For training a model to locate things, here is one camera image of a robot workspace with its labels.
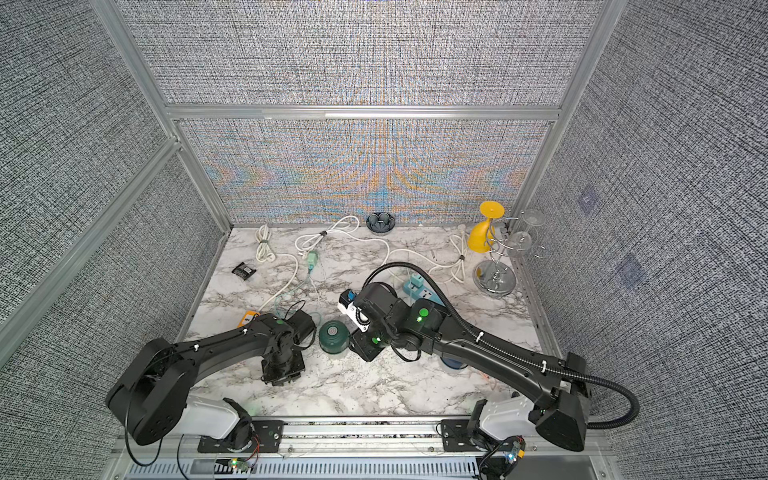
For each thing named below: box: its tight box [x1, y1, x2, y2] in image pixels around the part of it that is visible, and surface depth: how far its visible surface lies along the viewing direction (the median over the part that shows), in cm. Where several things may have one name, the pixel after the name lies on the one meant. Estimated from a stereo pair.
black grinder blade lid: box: [366, 212, 396, 235], surface depth 119 cm
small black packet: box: [231, 262, 257, 280], surface depth 106 cm
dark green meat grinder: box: [319, 320, 350, 354], surface depth 83 cm
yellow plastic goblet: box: [468, 201, 505, 253], surface depth 92 cm
